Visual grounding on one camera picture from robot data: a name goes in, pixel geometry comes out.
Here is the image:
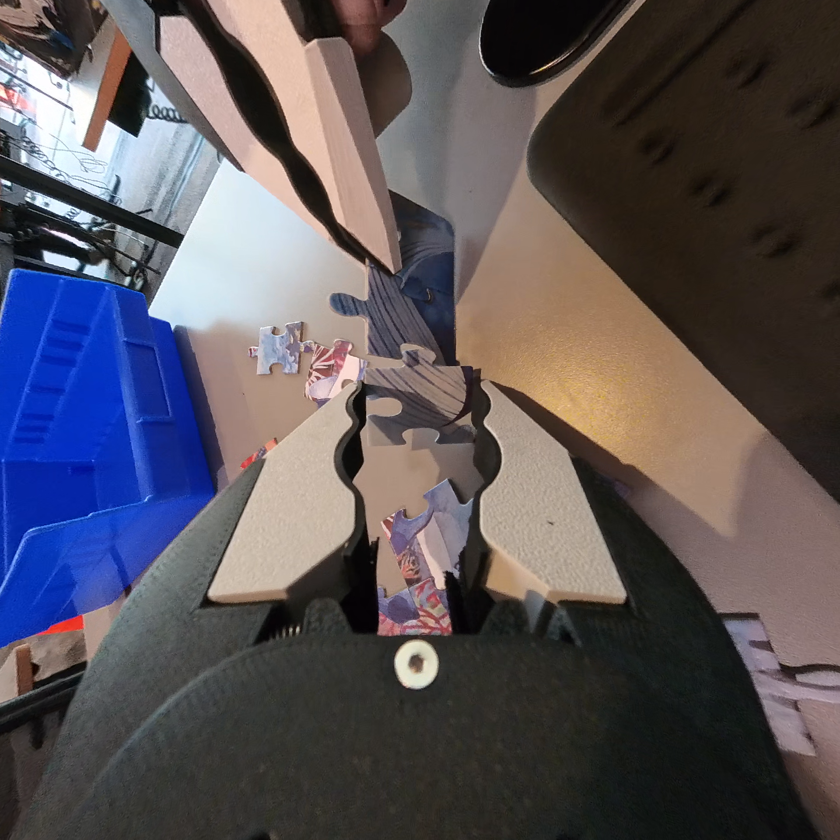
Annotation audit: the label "blue plastic bin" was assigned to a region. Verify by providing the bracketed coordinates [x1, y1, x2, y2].
[0, 268, 219, 647]

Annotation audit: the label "jigsaw puzzle pieces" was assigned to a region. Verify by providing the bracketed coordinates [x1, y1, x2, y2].
[239, 320, 840, 757]

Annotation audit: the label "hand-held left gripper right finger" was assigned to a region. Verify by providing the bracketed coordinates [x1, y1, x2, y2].
[445, 379, 629, 636]

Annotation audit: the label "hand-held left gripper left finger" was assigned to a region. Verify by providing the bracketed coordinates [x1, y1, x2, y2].
[206, 382, 382, 635]

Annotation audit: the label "black round object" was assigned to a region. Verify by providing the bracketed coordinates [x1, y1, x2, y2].
[478, 0, 632, 89]

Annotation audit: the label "joined blue whale puzzle section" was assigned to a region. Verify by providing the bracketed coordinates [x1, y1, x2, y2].
[328, 190, 476, 450]

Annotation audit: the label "black metal frame bars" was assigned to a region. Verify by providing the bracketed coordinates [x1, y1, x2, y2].
[0, 154, 186, 290]

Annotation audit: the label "black perforated padded panel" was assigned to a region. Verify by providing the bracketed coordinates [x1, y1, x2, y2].
[527, 0, 840, 503]

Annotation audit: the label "person's right hand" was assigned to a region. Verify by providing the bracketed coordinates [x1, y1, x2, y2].
[335, 0, 409, 59]

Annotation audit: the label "brown wooden board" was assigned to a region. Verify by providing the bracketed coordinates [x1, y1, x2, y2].
[82, 29, 135, 153]

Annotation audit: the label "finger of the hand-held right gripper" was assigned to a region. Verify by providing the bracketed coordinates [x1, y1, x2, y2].
[217, 0, 403, 274]
[156, 0, 366, 257]

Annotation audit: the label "joined blue coral puzzle section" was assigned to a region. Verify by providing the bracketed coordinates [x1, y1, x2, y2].
[377, 479, 475, 636]

